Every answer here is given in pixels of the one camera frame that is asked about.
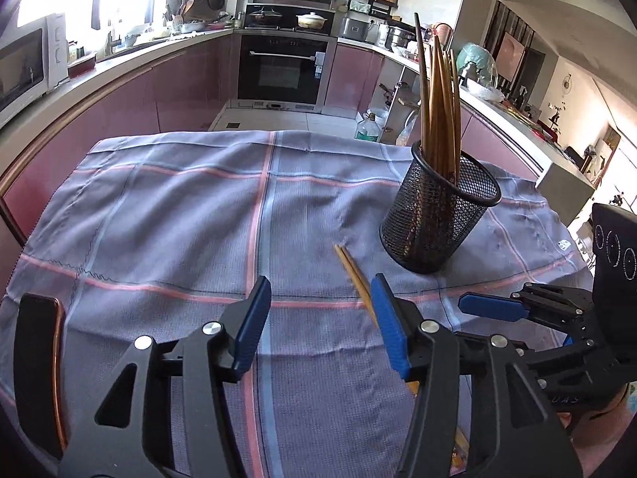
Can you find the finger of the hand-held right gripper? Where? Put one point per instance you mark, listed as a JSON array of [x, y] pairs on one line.
[[557, 361], [492, 307]]

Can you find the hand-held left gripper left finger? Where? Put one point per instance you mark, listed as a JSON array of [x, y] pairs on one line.
[[251, 319]]

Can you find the framed wall picture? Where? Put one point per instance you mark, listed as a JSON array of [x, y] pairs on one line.
[[511, 55]]

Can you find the black smartphone with orange edge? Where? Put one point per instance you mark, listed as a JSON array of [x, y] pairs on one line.
[[35, 358]]

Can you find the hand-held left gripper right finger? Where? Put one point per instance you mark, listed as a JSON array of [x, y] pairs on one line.
[[390, 324]]

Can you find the plastic oil bottle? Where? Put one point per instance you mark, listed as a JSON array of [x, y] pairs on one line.
[[367, 129]]

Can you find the steel faucet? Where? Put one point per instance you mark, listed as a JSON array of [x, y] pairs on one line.
[[112, 42]]

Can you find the bunch of wooden chopsticks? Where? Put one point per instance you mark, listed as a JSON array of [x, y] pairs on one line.
[[438, 109]]

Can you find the pink kitchen base cabinets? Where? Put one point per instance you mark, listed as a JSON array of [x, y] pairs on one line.
[[477, 134], [124, 114]]

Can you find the black cooking pot with lid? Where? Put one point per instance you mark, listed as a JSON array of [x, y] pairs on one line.
[[265, 17]]

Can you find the white casserole pot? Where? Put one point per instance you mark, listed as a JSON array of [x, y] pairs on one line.
[[312, 21]]

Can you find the green plastic bag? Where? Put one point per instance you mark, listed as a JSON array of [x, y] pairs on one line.
[[477, 64]]

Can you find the pink thermos jug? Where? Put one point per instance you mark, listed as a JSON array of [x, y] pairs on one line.
[[443, 34]]

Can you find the grey checked tablecloth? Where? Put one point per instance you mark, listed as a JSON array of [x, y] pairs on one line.
[[174, 219]]

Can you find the white microwave oven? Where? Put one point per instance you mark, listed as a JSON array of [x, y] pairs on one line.
[[25, 69]]

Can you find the black built-in oven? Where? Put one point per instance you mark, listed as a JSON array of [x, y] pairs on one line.
[[281, 69]]

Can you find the stainless steel pot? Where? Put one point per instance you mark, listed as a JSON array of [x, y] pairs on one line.
[[399, 37]]

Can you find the silver rice cooker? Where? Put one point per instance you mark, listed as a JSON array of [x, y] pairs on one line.
[[355, 29]]

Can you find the black mesh utensil holder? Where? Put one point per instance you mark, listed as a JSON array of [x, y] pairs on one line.
[[428, 231]]

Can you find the red food container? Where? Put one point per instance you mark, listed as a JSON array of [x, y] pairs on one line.
[[82, 64]]

